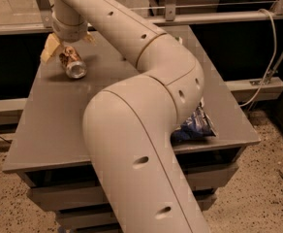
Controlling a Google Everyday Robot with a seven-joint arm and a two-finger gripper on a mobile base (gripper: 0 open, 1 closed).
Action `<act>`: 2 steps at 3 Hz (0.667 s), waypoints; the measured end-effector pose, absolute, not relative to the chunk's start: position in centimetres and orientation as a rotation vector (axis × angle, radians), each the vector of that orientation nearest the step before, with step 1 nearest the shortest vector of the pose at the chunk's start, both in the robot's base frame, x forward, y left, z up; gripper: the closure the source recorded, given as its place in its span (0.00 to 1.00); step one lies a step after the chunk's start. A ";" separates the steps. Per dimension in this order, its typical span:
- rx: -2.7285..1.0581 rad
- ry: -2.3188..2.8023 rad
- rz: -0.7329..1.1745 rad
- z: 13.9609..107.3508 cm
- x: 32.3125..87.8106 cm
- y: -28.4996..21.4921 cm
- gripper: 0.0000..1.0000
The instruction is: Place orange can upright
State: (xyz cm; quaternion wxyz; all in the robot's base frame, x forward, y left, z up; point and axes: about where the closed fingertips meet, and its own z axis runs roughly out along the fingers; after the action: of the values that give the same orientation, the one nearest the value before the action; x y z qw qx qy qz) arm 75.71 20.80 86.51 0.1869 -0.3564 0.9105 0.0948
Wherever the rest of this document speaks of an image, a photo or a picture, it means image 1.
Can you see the grey drawer cabinet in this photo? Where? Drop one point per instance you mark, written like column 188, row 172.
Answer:
column 50, row 155

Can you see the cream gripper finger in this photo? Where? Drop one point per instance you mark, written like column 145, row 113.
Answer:
column 88, row 38
column 53, row 45

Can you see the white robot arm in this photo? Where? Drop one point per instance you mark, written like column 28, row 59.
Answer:
column 127, row 126

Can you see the blue Kettle chip bag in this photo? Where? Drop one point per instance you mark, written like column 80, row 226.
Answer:
column 195, row 127

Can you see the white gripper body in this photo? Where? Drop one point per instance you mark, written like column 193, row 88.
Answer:
column 71, row 33

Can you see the orange soda can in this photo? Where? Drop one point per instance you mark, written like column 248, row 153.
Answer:
column 72, row 64

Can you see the metal railing frame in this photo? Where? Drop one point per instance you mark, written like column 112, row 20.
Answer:
column 27, row 16

